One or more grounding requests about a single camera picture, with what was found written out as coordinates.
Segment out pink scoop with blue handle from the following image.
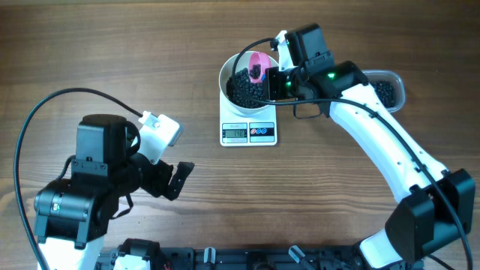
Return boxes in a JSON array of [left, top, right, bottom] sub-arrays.
[[248, 52, 272, 83]]

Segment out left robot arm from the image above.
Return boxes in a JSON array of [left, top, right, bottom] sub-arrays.
[[34, 112, 194, 269]]

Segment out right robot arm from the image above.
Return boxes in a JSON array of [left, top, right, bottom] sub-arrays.
[[265, 24, 476, 269]]

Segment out white bowl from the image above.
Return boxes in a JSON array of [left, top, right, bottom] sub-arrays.
[[219, 51, 278, 114]]

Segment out white digital kitchen scale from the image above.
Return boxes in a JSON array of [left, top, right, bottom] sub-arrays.
[[220, 91, 278, 147]]

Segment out black beans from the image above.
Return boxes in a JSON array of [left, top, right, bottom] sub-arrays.
[[226, 68, 265, 109]]

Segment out clear plastic bean container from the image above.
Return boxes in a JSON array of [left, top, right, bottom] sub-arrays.
[[363, 70, 406, 113]]

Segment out black right camera cable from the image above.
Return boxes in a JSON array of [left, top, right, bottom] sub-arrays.
[[230, 37, 474, 270]]

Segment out black camera cable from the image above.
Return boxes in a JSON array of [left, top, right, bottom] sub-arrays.
[[13, 87, 146, 270], [230, 37, 474, 270]]

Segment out black left camera cable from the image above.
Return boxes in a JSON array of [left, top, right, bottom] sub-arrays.
[[13, 87, 146, 270]]

